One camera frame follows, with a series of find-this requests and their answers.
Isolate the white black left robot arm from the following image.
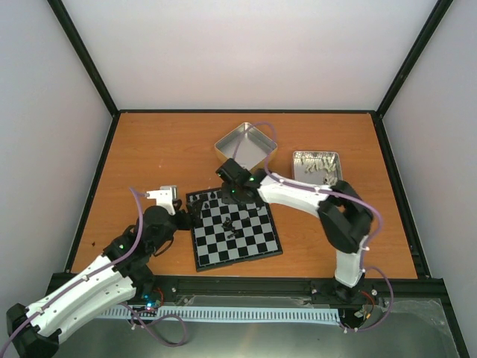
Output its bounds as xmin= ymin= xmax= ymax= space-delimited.
xmin=6 ymin=199 xmax=203 ymax=357

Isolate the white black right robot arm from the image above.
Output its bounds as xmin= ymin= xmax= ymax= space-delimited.
xmin=216 ymin=158 xmax=382 ymax=288

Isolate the black chess pieces pile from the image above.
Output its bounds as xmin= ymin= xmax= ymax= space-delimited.
xmin=222 ymin=217 xmax=239 ymax=239

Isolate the black white chess board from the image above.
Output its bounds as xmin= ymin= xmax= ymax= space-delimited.
xmin=186 ymin=188 xmax=283 ymax=272

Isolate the white chess pieces pile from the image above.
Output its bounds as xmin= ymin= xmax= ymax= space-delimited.
xmin=303 ymin=155 xmax=341 ymax=185

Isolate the gold square tin box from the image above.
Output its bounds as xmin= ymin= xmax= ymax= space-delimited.
xmin=214 ymin=122 xmax=278 ymax=172

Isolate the white patterned tin lid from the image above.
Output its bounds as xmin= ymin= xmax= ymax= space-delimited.
xmin=292 ymin=151 xmax=343 ymax=186

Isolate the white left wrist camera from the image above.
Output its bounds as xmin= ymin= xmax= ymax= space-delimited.
xmin=146 ymin=185 xmax=177 ymax=216

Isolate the light blue cable duct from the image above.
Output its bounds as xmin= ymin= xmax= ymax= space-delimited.
xmin=92 ymin=306 xmax=341 ymax=324

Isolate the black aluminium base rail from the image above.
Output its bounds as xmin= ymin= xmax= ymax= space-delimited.
xmin=152 ymin=276 xmax=450 ymax=309

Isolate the black front left frame post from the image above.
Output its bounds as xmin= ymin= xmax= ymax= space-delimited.
xmin=47 ymin=0 xmax=119 ymax=117

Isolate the black enclosure frame post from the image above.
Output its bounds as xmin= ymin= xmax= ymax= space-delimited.
xmin=376 ymin=0 xmax=453 ymax=119

